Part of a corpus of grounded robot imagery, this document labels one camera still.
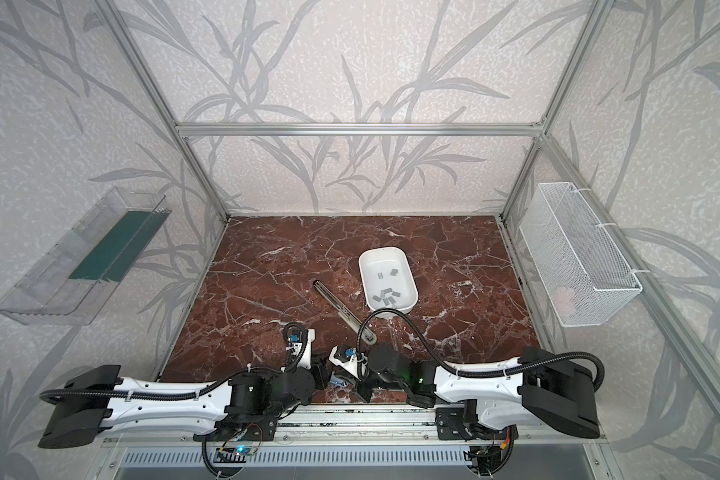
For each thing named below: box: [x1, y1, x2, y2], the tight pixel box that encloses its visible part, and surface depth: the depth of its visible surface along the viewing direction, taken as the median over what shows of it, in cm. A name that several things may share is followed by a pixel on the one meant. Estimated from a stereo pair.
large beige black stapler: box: [313, 280, 377, 345], surface depth 95 cm
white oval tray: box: [358, 246, 419, 318], surface depth 101 cm
